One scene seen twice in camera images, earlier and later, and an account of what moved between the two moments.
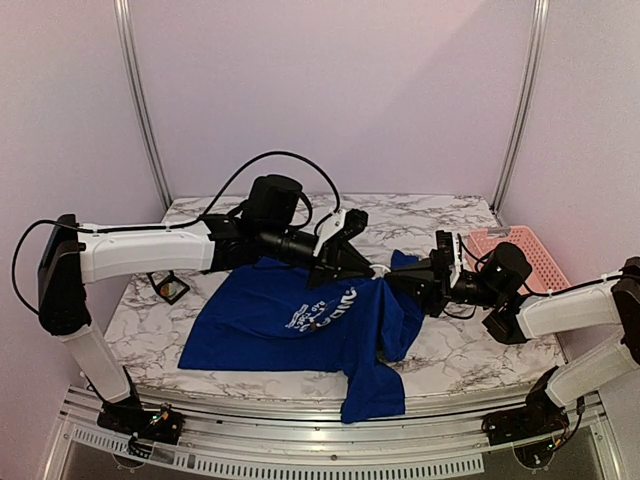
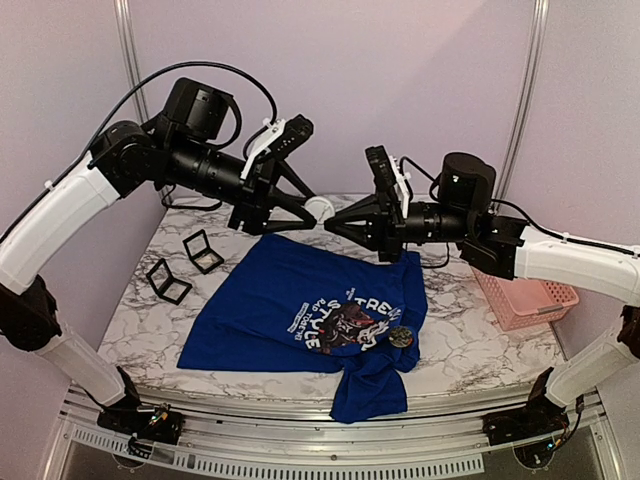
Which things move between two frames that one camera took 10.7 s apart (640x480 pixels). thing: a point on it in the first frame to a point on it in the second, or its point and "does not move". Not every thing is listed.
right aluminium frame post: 538,40 does not move
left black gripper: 334,264 to 254,204
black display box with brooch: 167,286 does not move
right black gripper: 438,281 to 391,226
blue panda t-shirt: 269,315 does not move
